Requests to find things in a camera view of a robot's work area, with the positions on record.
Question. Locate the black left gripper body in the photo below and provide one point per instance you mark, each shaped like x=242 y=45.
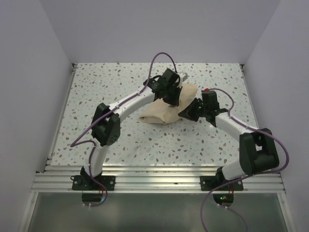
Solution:
x=172 y=96

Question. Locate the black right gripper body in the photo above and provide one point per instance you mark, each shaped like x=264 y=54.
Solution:
x=204 y=110

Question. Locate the beige cloth mat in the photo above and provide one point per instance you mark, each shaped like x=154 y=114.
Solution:
x=160 y=112

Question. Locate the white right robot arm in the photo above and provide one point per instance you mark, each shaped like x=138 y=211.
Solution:
x=257 y=150

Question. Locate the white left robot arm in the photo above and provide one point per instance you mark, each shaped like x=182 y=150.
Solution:
x=106 y=124

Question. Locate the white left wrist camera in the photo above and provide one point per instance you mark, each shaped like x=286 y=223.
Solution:
x=183 y=76

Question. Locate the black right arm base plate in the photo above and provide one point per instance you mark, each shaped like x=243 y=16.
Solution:
x=208 y=183

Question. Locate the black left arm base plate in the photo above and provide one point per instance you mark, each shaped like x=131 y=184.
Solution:
x=108 y=181

